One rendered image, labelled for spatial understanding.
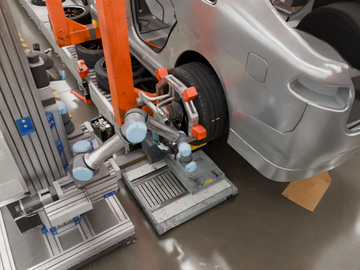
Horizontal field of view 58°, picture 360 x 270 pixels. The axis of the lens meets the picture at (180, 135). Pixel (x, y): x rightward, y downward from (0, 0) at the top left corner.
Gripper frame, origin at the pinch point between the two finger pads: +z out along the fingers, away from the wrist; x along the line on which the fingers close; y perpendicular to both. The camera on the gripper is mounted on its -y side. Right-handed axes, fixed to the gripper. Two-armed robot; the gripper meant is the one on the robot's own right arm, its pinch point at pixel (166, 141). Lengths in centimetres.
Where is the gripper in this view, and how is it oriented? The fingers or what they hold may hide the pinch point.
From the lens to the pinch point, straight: 235.2
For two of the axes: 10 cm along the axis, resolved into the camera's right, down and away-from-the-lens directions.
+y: -1.3, -7.4, -6.6
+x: -8.5, 4.2, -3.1
